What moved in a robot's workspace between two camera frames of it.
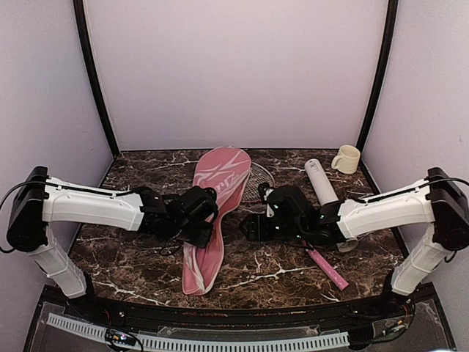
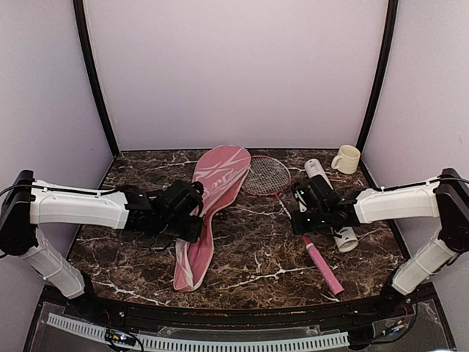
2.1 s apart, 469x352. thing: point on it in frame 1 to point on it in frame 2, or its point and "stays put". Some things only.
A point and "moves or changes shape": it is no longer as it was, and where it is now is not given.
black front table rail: [250, 319] stays put
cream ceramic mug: [347, 160] stays put
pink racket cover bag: [225, 170] moves or changes shape
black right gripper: [256, 224] to [298, 226]
